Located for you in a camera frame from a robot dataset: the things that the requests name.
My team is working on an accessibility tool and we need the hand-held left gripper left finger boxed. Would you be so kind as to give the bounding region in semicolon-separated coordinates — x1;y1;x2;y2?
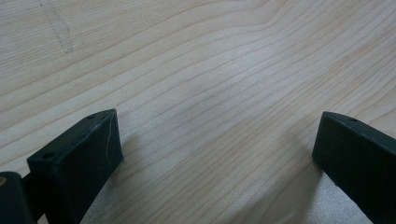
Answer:
25;108;125;224

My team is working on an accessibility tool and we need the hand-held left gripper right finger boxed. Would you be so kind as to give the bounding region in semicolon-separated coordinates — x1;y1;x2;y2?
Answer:
311;110;396;224

